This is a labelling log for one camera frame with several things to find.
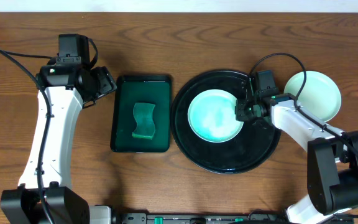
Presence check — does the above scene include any white plate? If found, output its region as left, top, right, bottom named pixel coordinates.
left=298, top=70, right=342, bottom=122
left=187, top=89, right=244, bottom=143

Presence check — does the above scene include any white plate bottom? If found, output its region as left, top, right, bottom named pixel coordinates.
left=298, top=70, right=342, bottom=122

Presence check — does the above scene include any green wavy sponge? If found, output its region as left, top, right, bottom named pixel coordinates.
left=132, top=103, right=156, bottom=140

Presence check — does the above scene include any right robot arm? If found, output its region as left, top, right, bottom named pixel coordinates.
left=235, top=93, right=358, bottom=223

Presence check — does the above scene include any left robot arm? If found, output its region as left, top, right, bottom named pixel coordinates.
left=1, top=65, right=117, bottom=223

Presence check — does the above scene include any black round tray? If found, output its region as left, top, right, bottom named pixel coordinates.
left=170, top=70, right=281, bottom=174

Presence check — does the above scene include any black rectangular tray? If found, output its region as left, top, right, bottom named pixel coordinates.
left=110, top=75, right=172, bottom=153

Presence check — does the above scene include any right black cable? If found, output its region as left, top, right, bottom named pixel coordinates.
left=249, top=52, right=358, bottom=219

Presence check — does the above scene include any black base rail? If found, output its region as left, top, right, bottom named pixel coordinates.
left=88, top=211, right=291, bottom=224

